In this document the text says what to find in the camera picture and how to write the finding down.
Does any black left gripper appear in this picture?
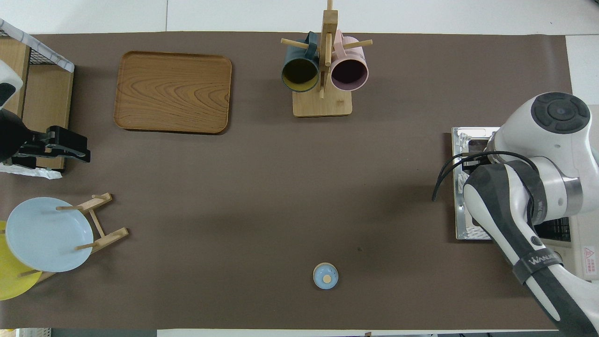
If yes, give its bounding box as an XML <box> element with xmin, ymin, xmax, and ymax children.
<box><xmin>0</xmin><ymin>110</ymin><xmax>92</xmax><ymax>169</ymax></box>

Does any white toaster oven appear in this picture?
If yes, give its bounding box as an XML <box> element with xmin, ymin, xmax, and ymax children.
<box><xmin>452</xmin><ymin>105</ymin><xmax>599</xmax><ymax>281</ymax></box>

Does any light blue plate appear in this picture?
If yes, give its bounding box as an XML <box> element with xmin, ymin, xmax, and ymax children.
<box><xmin>5</xmin><ymin>197</ymin><xmax>94</xmax><ymax>273</ymax></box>

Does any white checked cloth liner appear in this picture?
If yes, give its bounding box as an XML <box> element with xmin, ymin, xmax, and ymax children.
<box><xmin>0</xmin><ymin>19</ymin><xmax>75</xmax><ymax>180</ymax></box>

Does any wooden plate rack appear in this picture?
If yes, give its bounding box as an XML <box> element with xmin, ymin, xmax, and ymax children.
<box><xmin>19</xmin><ymin>192</ymin><xmax>129</xmax><ymax>284</ymax></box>

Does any brown wooden tray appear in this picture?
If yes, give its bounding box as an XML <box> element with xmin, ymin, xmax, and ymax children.
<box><xmin>114</xmin><ymin>51</ymin><xmax>233</xmax><ymax>135</ymax></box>

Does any yellow plate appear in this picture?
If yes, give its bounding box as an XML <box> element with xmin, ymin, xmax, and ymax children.
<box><xmin>0</xmin><ymin>220</ymin><xmax>43</xmax><ymax>301</ymax></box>

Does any pink mug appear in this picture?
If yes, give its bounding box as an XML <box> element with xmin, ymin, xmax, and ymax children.
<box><xmin>330</xmin><ymin>29</ymin><xmax>370</xmax><ymax>92</ymax></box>

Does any wooden mug tree stand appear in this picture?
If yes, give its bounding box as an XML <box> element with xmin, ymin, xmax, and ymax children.
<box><xmin>281</xmin><ymin>0</ymin><xmax>373</xmax><ymax>117</ymax></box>

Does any small blue call bell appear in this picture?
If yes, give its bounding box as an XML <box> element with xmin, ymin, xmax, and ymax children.
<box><xmin>313</xmin><ymin>262</ymin><xmax>339</xmax><ymax>290</ymax></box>

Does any dark blue mug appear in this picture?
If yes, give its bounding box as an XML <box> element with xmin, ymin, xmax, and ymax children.
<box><xmin>281</xmin><ymin>31</ymin><xmax>321</xmax><ymax>93</ymax></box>

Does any brown table mat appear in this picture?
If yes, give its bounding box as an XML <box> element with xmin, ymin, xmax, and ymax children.
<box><xmin>0</xmin><ymin>32</ymin><xmax>595</xmax><ymax>330</ymax></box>

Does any wooden shelf with wire basket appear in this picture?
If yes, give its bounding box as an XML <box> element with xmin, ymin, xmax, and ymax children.
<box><xmin>0</xmin><ymin>28</ymin><xmax>74</xmax><ymax>172</ymax></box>

